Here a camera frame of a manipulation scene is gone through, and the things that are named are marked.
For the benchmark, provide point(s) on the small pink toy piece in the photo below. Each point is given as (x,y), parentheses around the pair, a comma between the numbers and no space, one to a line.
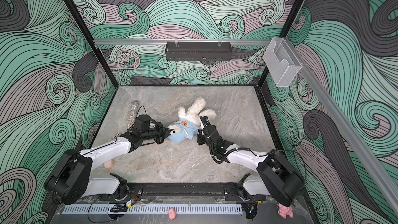
(172,214)

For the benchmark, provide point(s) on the white slotted cable duct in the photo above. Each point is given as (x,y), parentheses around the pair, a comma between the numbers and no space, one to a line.
(159,209)

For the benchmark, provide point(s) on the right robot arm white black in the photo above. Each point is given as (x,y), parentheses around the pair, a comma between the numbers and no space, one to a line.
(276,176)

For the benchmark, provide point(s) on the clear acrylic wall holder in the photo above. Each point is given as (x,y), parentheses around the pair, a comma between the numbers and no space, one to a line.
(282,61)

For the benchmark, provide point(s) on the aluminium rail right wall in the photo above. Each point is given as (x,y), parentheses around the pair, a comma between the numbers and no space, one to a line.
(318,81)

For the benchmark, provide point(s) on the pink plush toy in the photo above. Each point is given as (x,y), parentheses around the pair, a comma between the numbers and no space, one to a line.
(285,211)

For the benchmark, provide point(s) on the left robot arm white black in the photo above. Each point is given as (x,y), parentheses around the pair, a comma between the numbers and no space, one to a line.
(71,178)

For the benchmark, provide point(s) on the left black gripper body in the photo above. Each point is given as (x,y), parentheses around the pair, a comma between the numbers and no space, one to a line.
(156,134)

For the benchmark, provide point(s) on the clear tube with beads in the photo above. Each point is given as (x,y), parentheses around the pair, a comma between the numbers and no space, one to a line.
(133,113)

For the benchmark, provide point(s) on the light blue teddy hoodie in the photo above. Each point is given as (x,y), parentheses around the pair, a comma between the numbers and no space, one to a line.
(182,130)

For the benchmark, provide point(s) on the small peach pink ball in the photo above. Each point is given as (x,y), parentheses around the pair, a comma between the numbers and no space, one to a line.
(109,164)

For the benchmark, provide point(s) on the black wall-mounted tray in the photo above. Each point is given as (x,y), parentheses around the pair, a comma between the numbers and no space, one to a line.
(198,51)

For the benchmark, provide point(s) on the white teddy bear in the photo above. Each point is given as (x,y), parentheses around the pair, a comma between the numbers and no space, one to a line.
(196,110)

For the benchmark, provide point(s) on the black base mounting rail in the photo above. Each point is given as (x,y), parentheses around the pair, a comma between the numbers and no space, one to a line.
(145,192)

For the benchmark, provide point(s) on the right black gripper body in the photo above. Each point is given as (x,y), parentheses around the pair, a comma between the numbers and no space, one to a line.
(203,139)

